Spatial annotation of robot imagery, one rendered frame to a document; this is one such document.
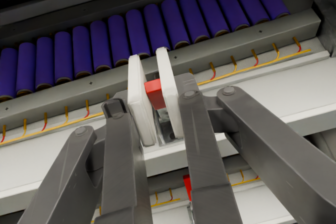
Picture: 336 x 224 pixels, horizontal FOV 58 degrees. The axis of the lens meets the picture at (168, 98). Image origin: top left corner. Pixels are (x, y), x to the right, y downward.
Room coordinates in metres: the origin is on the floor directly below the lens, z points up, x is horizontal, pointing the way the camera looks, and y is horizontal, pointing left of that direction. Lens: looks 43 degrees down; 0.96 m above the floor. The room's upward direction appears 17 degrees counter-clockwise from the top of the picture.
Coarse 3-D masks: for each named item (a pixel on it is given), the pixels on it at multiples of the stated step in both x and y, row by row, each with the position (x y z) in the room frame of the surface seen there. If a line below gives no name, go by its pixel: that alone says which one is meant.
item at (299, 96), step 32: (32, 0) 0.34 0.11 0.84; (64, 0) 0.34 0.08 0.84; (288, 0) 0.28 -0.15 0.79; (320, 0) 0.24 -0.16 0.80; (320, 32) 0.22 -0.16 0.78; (224, 64) 0.23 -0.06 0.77; (320, 64) 0.20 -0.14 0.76; (256, 96) 0.19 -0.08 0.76; (288, 96) 0.18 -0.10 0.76; (320, 96) 0.17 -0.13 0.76; (32, 128) 0.22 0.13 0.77; (96, 128) 0.20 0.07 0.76; (320, 128) 0.16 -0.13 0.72; (0, 160) 0.20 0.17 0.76; (32, 160) 0.19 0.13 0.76; (160, 160) 0.16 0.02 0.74; (0, 192) 0.17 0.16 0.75; (32, 192) 0.17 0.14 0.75
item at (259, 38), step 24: (264, 24) 0.24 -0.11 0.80; (288, 24) 0.23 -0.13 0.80; (312, 24) 0.22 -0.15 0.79; (192, 48) 0.23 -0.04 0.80; (216, 48) 0.23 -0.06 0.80; (240, 48) 0.22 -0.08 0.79; (264, 48) 0.23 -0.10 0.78; (120, 72) 0.23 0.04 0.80; (144, 72) 0.22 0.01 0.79; (192, 72) 0.22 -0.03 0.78; (24, 96) 0.24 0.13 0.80; (48, 96) 0.23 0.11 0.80; (72, 96) 0.22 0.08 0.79; (96, 96) 0.23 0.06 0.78; (0, 120) 0.22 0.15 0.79; (24, 120) 0.22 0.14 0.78; (0, 144) 0.21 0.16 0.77
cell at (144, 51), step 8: (128, 16) 0.30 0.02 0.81; (136, 16) 0.30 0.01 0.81; (128, 24) 0.30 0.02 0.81; (136, 24) 0.29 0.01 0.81; (128, 32) 0.29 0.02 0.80; (136, 32) 0.28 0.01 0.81; (144, 32) 0.28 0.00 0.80; (136, 40) 0.27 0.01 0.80; (144, 40) 0.27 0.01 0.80; (136, 48) 0.26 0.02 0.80; (144, 48) 0.26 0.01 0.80
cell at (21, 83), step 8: (24, 48) 0.30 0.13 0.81; (32, 48) 0.31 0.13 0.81; (24, 56) 0.29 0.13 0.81; (32, 56) 0.30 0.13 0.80; (24, 64) 0.28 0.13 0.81; (32, 64) 0.29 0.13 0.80; (24, 72) 0.27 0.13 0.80; (32, 72) 0.28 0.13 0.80; (16, 80) 0.27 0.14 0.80; (24, 80) 0.26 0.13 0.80; (32, 80) 0.27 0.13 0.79; (16, 88) 0.26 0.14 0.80; (24, 88) 0.25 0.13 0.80; (32, 88) 0.26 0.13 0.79
